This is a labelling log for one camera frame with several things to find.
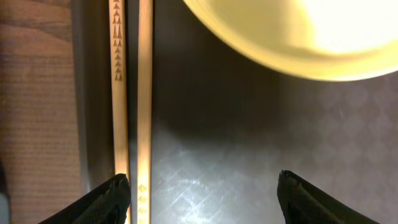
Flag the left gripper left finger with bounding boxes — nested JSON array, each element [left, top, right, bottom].
[[40, 174, 131, 224]]

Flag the dark brown serving tray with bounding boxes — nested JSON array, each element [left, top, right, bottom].
[[70, 0, 398, 224]]

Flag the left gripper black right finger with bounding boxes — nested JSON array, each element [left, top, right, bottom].
[[277, 170, 377, 224]]

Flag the yellow round plate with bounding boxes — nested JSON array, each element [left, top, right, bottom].
[[185, 0, 397, 82]]

